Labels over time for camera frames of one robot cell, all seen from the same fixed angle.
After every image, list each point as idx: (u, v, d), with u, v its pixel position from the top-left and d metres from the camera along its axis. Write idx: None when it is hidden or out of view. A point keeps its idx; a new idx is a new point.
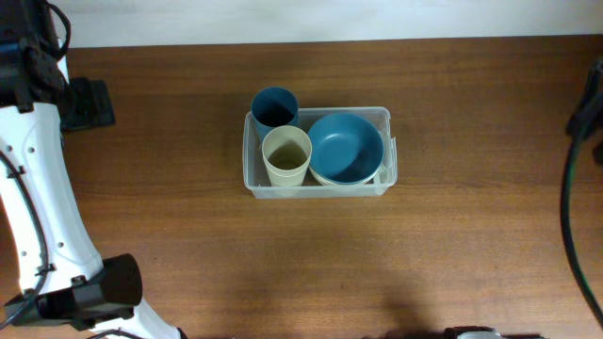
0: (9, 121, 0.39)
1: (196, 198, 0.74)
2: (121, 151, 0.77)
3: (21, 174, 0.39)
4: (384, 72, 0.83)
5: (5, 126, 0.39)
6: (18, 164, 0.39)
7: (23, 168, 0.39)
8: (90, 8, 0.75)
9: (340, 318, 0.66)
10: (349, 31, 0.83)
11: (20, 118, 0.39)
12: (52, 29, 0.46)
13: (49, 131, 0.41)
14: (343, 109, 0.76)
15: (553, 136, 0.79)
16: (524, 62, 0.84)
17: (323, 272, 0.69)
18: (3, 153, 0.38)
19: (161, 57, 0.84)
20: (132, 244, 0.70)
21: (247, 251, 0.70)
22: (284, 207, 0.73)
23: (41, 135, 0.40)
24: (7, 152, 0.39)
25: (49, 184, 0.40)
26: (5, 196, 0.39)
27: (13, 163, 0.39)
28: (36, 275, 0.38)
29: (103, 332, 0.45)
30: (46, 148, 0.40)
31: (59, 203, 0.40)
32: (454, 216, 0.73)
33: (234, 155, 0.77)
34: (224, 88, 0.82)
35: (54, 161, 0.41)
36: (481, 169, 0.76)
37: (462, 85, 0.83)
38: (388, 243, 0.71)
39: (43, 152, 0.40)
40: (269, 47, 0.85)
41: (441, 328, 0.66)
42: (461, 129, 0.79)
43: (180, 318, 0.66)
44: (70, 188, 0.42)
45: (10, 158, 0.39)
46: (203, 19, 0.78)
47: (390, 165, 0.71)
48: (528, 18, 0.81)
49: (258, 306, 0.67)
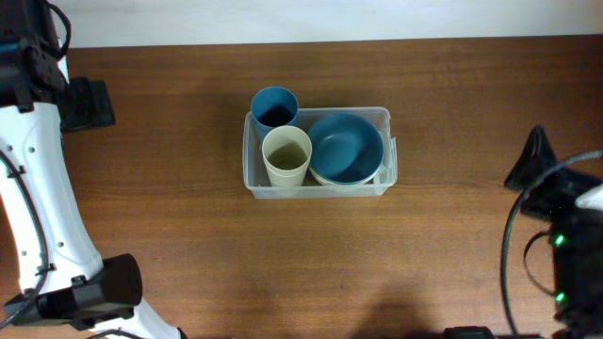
0: (10, 121, 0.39)
1: (196, 198, 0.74)
2: (121, 150, 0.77)
3: (21, 174, 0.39)
4: (384, 72, 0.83)
5: (6, 126, 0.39)
6: (18, 164, 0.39)
7: (23, 168, 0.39)
8: (91, 8, 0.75)
9: (339, 318, 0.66)
10: (349, 31, 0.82)
11: (20, 117, 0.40)
12: (52, 29, 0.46)
13: (49, 130, 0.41)
14: (343, 109, 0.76)
15: (555, 136, 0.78)
16: (525, 62, 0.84)
17: (322, 272, 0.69)
18: (3, 153, 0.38)
19: (160, 57, 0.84)
20: (132, 244, 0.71)
21: (246, 251, 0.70)
22: (284, 207, 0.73)
23: (42, 136, 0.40)
24: (7, 152, 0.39)
25: (50, 184, 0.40)
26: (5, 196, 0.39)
27: (13, 163, 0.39)
28: (36, 275, 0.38)
29: (103, 332, 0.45)
30: (46, 148, 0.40)
31: (59, 202, 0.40)
32: (455, 216, 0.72)
33: (234, 155, 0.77)
34: (224, 87, 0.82)
35: (54, 161, 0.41)
36: (482, 169, 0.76)
37: (462, 85, 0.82)
38: (388, 244, 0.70)
39: (43, 151, 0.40)
40: (270, 46, 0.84)
41: (441, 329, 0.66)
42: (462, 130, 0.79)
43: (179, 318, 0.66)
44: (71, 188, 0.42)
45: (10, 158, 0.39)
46: (203, 19, 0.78)
47: (390, 165, 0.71)
48: (529, 17, 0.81)
49: (257, 306, 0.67)
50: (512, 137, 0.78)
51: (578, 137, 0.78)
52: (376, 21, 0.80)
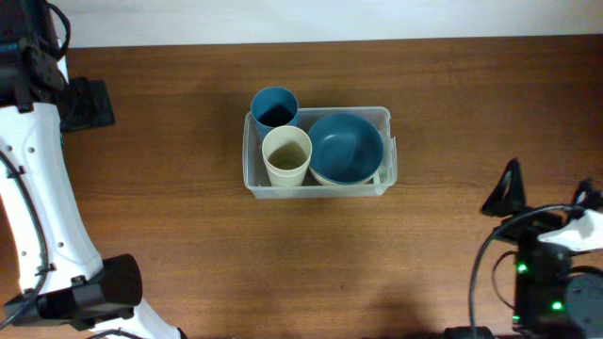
0: (10, 121, 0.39)
1: (196, 198, 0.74)
2: (121, 151, 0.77)
3: (21, 174, 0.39)
4: (384, 72, 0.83)
5: (6, 127, 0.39)
6: (18, 164, 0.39)
7: (23, 168, 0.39)
8: (91, 8, 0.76)
9: (340, 318, 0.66)
10: (349, 31, 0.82)
11: (21, 118, 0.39)
12: (52, 30, 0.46)
13: (49, 130, 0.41)
14: (343, 109, 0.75)
15: (555, 136, 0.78)
16: (525, 61, 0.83)
17: (322, 272, 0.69)
18: (3, 153, 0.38)
19: (160, 57, 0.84)
20: (132, 244, 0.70)
21: (246, 251, 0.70)
22: (284, 207, 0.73)
23: (42, 135, 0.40)
24: (7, 152, 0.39)
25: (50, 184, 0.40)
26: (5, 196, 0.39)
27: (13, 163, 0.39)
28: (36, 275, 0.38)
29: (103, 332, 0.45)
30: (46, 148, 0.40)
31: (59, 203, 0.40)
32: (454, 216, 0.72)
33: (234, 155, 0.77)
34: (224, 87, 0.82)
35: (54, 161, 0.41)
36: (482, 169, 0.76)
37: (462, 84, 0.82)
38: (388, 244, 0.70)
39: (43, 152, 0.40)
40: (269, 46, 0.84)
41: (441, 328, 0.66)
42: (462, 129, 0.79)
43: (180, 318, 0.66)
44: (70, 188, 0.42)
45: (10, 158, 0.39)
46: (203, 19, 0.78)
47: (390, 164, 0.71)
48: (529, 17, 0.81)
49: (257, 306, 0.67)
50: (512, 137, 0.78)
51: (578, 137, 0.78)
52: (375, 21, 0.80)
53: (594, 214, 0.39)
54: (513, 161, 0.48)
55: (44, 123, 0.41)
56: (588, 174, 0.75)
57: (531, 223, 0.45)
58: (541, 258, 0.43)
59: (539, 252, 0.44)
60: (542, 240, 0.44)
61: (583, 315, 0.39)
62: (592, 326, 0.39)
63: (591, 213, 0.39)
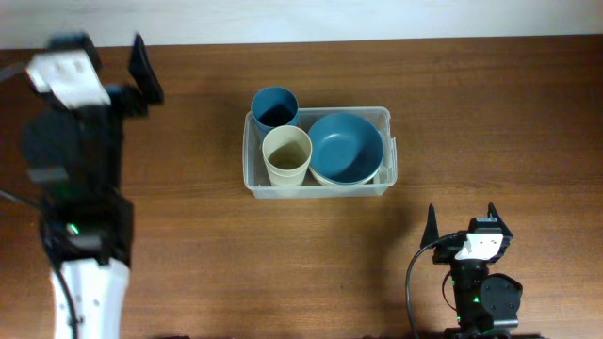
0: (91, 277, 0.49)
1: (196, 198, 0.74)
2: None
3: (78, 321, 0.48)
4: (384, 72, 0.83)
5: (88, 282, 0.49)
6: (79, 314, 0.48)
7: (81, 316, 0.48)
8: None
9: (340, 318, 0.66)
10: (348, 30, 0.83)
11: (101, 270, 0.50)
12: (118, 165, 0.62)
13: (107, 286, 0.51)
14: (343, 109, 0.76)
15: (553, 135, 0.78)
16: (524, 61, 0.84)
17: (322, 272, 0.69)
18: (72, 303, 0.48)
19: (160, 56, 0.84)
20: None
21: (247, 251, 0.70)
22: (284, 207, 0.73)
23: (105, 296, 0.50)
24: (76, 300, 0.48)
25: (102, 320, 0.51)
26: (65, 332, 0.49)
27: (76, 312, 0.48)
28: None
29: None
30: (106, 306, 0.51)
31: (104, 325, 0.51)
32: (454, 215, 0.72)
33: (234, 155, 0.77)
34: (223, 87, 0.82)
35: (101, 310, 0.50)
36: (481, 169, 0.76)
37: (461, 84, 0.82)
38: (388, 244, 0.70)
39: (103, 302, 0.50)
40: (269, 46, 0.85)
41: (441, 328, 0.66)
42: (461, 129, 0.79)
43: (179, 318, 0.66)
44: (117, 316, 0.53)
45: (76, 307, 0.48)
46: (203, 19, 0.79)
47: (390, 165, 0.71)
48: (527, 18, 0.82)
49: (257, 306, 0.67)
50: (510, 137, 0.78)
51: (578, 137, 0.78)
52: (375, 21, 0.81)
53: (471, 235, 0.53)
54: (431, 207, 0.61)
55: (106, 281, 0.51)
56: (586, 174, 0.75)
57: (446, 249, 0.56)
58: (464, 271, 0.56)
59: (463, 267, 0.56)
60: (458, 258, 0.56)
61: (490, 304, 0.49)
62: (497, 313, 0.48)
63: (468, 236, 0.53)
